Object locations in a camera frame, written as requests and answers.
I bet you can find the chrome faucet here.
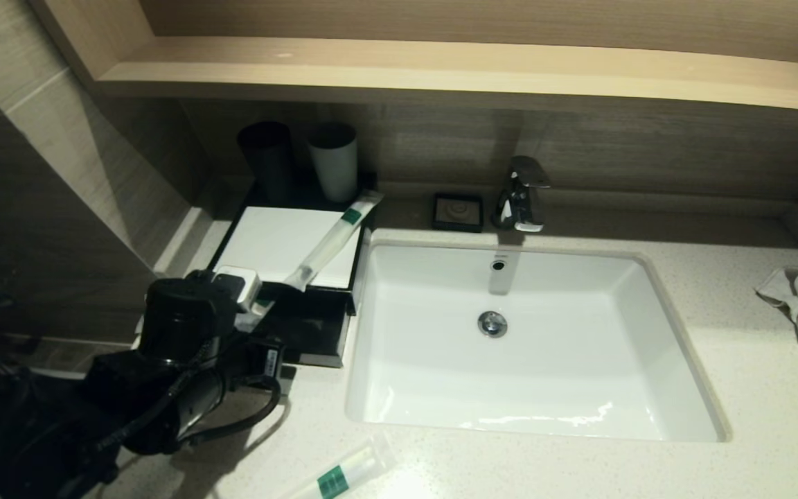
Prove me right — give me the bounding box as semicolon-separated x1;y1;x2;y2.
493;156;552;234

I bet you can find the long toothbrush packet green label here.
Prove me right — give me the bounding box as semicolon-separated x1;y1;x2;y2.
285;191;386;292

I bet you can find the black box with white top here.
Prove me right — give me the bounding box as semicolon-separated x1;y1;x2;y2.
209;201;375;295

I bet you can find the smooth black arm cable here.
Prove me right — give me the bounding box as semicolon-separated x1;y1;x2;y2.
184;378;282;444

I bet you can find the black plastic cup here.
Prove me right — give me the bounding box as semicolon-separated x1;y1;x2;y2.
238;121;297;205

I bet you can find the white ceramic sink basin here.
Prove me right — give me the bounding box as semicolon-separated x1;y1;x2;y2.
345;239;731;443

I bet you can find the chrome drain stopper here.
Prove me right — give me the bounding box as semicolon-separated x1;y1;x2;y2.
477;311;508;339

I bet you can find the black cup tray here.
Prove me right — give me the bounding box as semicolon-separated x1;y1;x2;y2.
229;170;379;212

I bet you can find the light wooden shelf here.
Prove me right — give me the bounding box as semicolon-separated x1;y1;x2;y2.
28;0;798;119

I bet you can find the black square soap dish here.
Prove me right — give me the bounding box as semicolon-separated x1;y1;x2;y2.
432;193;485;234

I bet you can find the grey plastic cup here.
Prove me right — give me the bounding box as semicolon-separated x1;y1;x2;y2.
309;123;360;204

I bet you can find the clear toothbrush packet green label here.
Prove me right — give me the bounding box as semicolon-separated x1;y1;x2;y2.
287;431;398;499

